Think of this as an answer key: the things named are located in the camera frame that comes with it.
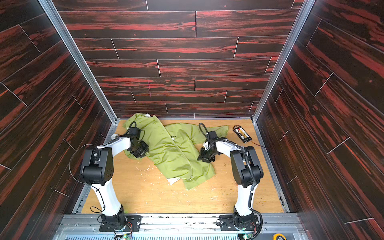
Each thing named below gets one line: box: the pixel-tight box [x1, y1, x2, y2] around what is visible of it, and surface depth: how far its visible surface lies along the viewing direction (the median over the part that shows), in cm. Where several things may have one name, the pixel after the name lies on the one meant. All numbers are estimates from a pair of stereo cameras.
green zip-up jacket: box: [124, 113, 229, 191], surface depth 98 cm
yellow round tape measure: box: [272, 233, 287, 240], surface depth 71 cm
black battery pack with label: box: [233, 125, 252, 144], surface depth 110 cm
